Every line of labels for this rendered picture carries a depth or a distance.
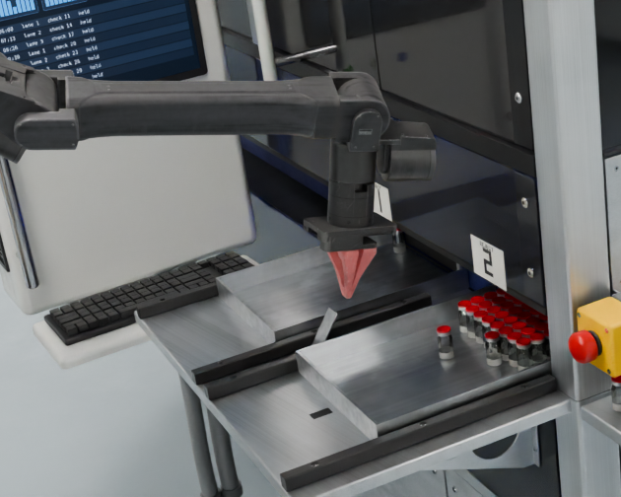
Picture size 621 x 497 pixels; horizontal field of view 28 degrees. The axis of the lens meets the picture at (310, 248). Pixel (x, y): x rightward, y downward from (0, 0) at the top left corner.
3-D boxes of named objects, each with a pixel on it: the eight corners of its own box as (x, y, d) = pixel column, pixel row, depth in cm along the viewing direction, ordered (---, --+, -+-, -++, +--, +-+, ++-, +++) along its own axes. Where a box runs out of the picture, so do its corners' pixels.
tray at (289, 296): (393, 242, 222) (391, 223, 221) (469, 288, 200) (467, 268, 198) (219, 296, 211) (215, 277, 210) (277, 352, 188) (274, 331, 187)
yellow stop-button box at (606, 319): (624, 340, 160) (622, 290, 157) (660, 361, 153) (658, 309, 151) (576, 358, 157) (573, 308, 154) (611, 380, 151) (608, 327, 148)
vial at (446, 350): (449, 351, 180) (447, 324, 179) (457, 357, 178) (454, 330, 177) (436, 356, 179) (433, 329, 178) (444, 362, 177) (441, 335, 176)
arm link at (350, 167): (326, 126, 153) (336, 137, 147) (379, 126, 154) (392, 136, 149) (323, 180, 155) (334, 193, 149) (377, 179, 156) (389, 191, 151)
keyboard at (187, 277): (237, 257, 246) (235, 246, 245) (267, 278, 234) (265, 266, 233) (43, 320, 231) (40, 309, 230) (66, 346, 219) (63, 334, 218)
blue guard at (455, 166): (131, 65, 331) (117, -3, 324) (548, 306, 163) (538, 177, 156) (129, 65, 331) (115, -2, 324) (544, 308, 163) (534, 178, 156)
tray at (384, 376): (496, 304, 193) (494, 284, 191) (597, 367, 170) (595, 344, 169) (298, 372, 181) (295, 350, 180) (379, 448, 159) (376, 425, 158)
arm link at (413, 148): (340, 74, 149) (355, 111, 143) (431, 74, 152) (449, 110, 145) (328, 157, 157) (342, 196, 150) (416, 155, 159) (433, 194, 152)
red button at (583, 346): (590, 349, 155) (588, 320, 154) (610, 361, 152) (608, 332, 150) (565, 358, 154) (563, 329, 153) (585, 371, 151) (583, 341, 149)
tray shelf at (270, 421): (382, 243, 227) (380, 234, 226) (620, 392, 167) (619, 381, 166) (135, 320, 211) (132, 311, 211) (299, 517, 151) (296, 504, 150)
